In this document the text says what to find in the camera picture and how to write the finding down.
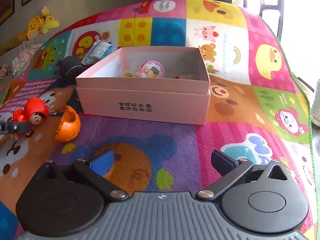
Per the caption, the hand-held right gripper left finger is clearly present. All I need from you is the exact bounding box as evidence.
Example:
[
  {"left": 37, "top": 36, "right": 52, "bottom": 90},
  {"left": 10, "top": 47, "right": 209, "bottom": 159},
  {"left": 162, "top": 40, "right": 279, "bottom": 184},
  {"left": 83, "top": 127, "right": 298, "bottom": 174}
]
[{"left": 32, "top": 150, "right": 128, "bottom": 202}]

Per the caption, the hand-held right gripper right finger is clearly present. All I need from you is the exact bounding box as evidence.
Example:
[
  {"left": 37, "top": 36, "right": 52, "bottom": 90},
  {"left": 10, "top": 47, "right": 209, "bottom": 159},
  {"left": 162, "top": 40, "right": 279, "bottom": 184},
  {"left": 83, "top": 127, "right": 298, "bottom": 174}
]
[{"left": 196, "top": 150, "right": 295, "bottom": 202}]

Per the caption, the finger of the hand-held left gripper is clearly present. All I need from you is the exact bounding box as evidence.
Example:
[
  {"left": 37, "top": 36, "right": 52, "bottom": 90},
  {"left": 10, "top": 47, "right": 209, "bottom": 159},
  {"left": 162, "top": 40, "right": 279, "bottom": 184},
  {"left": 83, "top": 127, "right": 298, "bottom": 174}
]
[{"left": 0, "top": 121, "right": 32, "bottom": 137}]

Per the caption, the red hooded figure keychain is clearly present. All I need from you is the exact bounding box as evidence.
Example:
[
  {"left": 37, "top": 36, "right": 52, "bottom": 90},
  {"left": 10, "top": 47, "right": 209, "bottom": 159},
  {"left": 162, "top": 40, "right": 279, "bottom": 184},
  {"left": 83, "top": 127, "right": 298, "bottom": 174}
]
[{"left": 12, "top": 97, "right": 59, "bottom": 128}]

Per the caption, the orange capsule half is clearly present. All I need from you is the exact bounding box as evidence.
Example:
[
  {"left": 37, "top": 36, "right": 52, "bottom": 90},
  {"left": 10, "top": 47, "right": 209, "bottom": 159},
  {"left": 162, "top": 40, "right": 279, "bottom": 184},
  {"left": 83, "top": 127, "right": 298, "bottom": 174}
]
[{"left": 54, "top": 106, "right": 81, "bottom": 142}]

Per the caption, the pink cardboard box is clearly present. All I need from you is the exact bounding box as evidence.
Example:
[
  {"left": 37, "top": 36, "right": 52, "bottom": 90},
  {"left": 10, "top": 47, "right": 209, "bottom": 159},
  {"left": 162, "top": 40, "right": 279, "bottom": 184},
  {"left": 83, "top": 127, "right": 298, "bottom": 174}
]
[{"left": 75, "top": 46, "right": 212, "bottom": 125}]

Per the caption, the black round plush toy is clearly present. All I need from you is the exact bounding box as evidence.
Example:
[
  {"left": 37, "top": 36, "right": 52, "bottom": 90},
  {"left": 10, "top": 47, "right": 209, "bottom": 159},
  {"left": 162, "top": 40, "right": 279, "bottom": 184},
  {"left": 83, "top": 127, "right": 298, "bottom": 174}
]
[{"left": 56, "top": 56, "right": 87, "bottom": 82}]

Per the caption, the pink round capsule toy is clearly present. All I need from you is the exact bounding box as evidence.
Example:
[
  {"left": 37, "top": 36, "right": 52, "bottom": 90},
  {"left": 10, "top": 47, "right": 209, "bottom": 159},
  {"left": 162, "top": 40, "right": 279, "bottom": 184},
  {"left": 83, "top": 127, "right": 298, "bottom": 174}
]
[{"left": 141, "top": 60, "right": 167, "bottom": 78}]

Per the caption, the blue white tissue packet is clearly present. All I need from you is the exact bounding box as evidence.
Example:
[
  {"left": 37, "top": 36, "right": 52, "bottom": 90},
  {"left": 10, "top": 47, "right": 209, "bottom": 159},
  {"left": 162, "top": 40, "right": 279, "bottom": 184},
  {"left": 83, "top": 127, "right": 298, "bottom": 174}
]
[{"left": 81, "top": 41, "right": 118, "bottom": 65}]

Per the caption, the colourful cartoon play mat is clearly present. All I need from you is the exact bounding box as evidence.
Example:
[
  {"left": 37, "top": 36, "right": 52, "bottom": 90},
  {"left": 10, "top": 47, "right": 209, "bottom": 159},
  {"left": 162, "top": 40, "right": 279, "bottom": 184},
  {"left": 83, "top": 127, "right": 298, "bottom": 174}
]
[{"left": 0, "top": 0, "right": 314, "bottom": 240}]

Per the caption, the pink patterned cloth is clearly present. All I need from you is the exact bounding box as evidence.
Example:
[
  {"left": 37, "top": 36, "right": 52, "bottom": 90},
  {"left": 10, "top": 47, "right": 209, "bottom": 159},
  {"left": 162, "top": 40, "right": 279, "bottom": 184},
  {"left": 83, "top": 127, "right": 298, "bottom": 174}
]
[{"left": 12, "top": 44, "right": 43, "bottom": 74}]

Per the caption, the yellow plush toy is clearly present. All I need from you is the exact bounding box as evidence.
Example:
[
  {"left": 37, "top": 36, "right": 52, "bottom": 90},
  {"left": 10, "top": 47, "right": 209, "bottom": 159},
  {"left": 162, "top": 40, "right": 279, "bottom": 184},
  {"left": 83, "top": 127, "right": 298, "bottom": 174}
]
[{"left": 0, "top": 6, "right": 60, "bottom": 53}]

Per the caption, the narrow gold framed picture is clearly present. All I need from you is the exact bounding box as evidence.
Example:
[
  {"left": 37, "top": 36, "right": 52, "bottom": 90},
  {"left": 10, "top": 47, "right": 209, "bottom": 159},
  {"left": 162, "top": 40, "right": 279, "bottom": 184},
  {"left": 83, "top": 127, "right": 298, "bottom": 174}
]
[{"left": 0, "top": 0, "right": 15, "bottom": 26}]

